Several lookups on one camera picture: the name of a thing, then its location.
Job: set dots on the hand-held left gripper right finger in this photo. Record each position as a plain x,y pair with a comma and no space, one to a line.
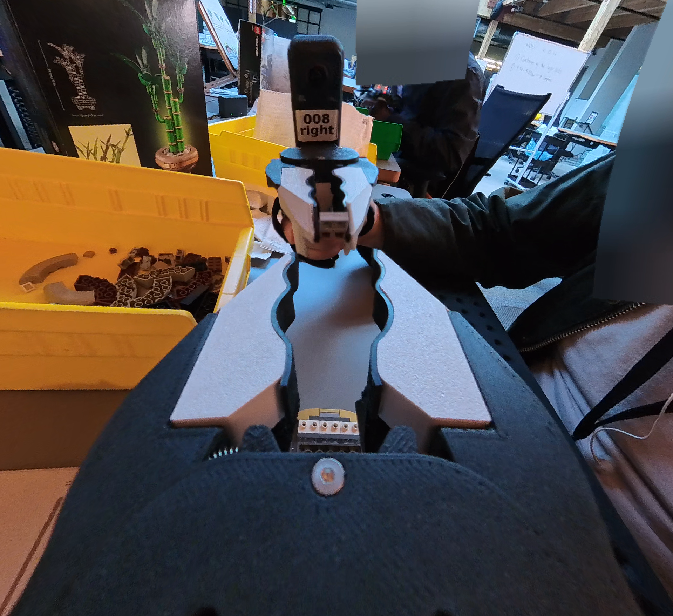
426,363

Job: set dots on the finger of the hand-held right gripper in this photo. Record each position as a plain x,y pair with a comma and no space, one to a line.
297,195
357,190

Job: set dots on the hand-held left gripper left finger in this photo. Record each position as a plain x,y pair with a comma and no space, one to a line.
236,353

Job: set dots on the small grey toy brick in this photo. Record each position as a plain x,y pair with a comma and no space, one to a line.
333,227

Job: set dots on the pile of toy bricks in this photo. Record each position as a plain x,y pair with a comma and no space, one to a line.
157,279

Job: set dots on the round toy pot build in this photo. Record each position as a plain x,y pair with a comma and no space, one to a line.
328,426

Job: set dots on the yellow plastic bin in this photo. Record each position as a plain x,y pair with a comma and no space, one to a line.
231,153
105,206

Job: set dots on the person's right forearm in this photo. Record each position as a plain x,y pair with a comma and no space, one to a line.
473,237

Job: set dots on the grey desk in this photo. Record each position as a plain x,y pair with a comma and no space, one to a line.
331,342

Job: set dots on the person's right hand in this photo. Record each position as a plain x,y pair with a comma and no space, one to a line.
365,240

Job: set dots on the brown paper bag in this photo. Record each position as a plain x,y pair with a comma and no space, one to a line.
273,116

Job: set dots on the black perforated board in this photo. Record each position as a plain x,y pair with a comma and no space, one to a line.
483,311

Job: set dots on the black office chair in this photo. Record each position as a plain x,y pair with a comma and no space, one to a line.
510,121

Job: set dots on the person's torso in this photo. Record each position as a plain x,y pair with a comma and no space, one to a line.
604,390

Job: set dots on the grey curved toy brick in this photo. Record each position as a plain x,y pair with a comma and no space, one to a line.
66,294
47,266

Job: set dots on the black bamboo toy box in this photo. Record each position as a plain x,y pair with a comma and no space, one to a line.
105,48

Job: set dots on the whiteboard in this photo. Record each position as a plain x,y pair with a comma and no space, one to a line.
541,69

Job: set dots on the toy instruction booklet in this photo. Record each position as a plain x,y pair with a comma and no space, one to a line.
26,532

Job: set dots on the wooden post with red bracket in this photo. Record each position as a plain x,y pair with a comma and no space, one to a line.
610,6

